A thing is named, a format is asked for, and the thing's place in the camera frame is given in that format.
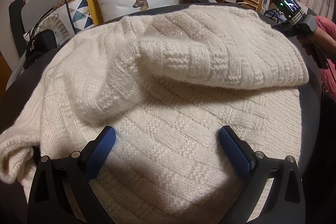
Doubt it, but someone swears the cream knitted sweater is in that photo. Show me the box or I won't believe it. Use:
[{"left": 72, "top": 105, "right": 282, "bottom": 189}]
[{"left": 0, "top": 4, "right": 310, "bottom": 224}]

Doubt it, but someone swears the person right hand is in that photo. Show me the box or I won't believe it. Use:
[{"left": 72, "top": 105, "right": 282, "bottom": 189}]
[{"left": 297, "top": 28, "right": 336, "bottom": 60}]

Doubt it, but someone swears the black handbag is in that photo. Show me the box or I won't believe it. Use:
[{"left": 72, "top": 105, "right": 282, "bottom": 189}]
[{"left": 23, "top": 29, "right": 57, "bottom": 69}]

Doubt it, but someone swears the geometric triangle pattern pillow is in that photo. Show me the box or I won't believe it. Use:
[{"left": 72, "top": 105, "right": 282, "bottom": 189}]
[{"left": 23, "top": 0, "right": 96, "bottom": 47}]

